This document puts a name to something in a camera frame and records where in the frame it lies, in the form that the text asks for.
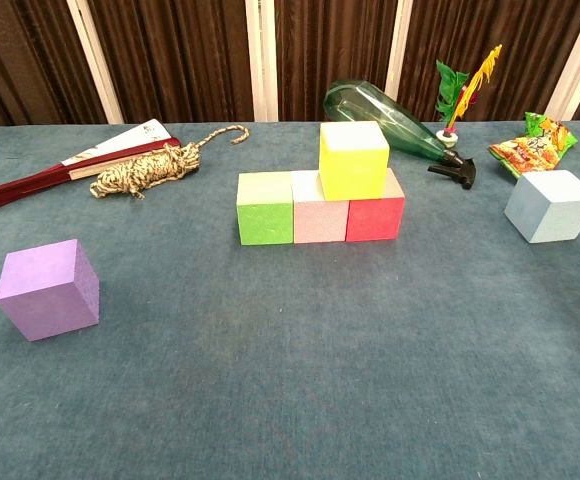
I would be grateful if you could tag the red and white folding fan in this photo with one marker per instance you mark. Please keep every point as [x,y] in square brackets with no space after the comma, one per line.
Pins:
[20,187]

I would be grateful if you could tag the green plastic spray bottle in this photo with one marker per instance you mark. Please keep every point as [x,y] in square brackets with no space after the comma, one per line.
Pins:
[405,130]

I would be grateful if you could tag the green foam cube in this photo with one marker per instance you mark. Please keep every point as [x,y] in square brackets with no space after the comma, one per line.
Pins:
[265,225]

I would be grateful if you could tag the feather shuttlecock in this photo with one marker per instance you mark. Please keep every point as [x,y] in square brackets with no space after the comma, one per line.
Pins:
[450,82]

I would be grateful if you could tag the light blue foam cube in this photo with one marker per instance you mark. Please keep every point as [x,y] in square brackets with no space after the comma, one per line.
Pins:
[550,210]

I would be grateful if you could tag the dark brown curtain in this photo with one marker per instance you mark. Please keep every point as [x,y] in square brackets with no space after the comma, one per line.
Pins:
[185,60]

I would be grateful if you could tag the orange green snack bag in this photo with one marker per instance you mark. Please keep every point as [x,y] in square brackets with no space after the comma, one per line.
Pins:
[530,152]

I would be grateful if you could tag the yellow foam cube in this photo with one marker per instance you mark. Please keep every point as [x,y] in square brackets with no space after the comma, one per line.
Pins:
[352,170]

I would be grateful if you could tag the purple foam cube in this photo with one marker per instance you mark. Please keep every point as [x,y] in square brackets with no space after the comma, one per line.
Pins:
[45,290]

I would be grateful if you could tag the red foam cube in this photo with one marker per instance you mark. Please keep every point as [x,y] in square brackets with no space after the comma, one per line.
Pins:
[374,220]

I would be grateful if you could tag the pink foam cube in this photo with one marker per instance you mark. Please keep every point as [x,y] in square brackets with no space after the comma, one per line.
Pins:
[320,222]

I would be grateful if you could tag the white frame post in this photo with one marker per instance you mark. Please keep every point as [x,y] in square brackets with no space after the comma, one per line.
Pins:
[398,45]
[260,60]
[577,65]
[97,70]

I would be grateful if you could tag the blue felt table cover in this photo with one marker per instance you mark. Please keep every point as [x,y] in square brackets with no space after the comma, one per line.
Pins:
[290,375]

